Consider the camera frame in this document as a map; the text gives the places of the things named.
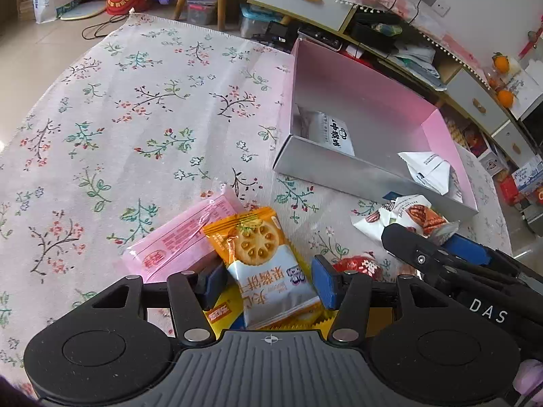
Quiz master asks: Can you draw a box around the black tablet device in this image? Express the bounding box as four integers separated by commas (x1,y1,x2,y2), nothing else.
255,20,300,49

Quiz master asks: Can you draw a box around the pink snack packet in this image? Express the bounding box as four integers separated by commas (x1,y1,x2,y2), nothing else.
120,191,249,285

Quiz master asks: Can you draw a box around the black storage box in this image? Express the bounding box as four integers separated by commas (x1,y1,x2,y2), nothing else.
352,11,403,53

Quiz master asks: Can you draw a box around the pink fuzzy clothing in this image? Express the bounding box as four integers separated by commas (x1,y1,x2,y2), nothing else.
511,358,543,407

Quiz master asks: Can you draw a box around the white round base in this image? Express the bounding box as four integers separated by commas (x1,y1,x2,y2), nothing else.
59,0,107,21

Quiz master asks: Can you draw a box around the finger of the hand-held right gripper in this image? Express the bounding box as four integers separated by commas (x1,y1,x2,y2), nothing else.
381,223,458,281
442,233,522,277

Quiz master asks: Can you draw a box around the red snack carton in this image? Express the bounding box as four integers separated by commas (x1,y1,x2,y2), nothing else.
496,170,529,206

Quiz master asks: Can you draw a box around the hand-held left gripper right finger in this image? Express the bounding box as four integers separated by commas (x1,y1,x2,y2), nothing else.
311,254,451,345

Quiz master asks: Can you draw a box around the clear bin black lid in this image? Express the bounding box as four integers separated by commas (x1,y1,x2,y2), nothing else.
297,25,344,52

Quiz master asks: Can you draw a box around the cardboard box pink inside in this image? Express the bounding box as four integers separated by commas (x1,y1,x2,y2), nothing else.
273,37,480,223

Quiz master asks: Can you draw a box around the dark cloth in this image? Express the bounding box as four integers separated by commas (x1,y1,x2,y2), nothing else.
0,375,41,407

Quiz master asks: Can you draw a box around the red hanging ornament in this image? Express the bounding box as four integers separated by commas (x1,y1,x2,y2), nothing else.
520,30,543,58

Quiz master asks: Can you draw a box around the red snack packet white flower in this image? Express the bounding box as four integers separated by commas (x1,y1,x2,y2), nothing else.
333,252,393,283

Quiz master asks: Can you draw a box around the white folded snack packet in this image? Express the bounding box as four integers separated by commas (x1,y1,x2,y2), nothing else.
397,151,463,202

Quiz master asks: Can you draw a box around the white packet black print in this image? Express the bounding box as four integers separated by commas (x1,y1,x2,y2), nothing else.
293,106,357,157

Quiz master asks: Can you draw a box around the red box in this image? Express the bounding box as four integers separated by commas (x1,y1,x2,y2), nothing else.
339,44,366,61

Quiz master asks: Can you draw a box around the yellow snack packet blue label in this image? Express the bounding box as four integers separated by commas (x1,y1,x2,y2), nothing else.
203,284,397,340

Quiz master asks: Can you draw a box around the black microwave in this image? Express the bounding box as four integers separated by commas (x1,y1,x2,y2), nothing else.
521,108,543,157

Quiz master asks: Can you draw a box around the floral tablecloth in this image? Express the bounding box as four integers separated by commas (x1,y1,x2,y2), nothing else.
0,11,516,395

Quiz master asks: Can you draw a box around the blue white carton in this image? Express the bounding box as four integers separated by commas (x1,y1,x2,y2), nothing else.
511,161,543,196

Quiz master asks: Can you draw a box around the pile of white papers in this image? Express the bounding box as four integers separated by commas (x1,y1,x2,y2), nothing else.
396,44,447,92

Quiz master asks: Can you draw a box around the white red carton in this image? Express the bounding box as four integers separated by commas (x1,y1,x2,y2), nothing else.
460,121,507,175

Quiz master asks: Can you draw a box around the yellow egg tray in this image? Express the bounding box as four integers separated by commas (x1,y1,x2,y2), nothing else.
445,116,467,147

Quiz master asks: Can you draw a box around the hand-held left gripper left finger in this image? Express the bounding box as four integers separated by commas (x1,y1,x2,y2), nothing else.
90,260,232,346

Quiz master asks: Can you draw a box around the clear storage bin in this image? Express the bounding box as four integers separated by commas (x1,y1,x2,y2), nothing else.
187,0,219,26

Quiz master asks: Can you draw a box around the white printed carton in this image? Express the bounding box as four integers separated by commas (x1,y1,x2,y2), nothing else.
508,57,543,120

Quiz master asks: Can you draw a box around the white pecan nut packet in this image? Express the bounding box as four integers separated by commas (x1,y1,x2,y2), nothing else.
350,194,461,247

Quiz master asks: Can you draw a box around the blue lid storage bin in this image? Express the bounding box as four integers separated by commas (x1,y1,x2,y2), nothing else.
240,3,284,39

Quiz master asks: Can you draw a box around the orange biscuit packet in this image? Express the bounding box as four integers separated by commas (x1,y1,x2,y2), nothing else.
203,206,325,331

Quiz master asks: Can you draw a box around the black floor cable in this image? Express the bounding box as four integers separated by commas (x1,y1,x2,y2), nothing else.
82,11,130,40

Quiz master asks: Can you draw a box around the wooden cabinet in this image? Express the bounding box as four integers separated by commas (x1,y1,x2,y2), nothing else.
159,0,543,170

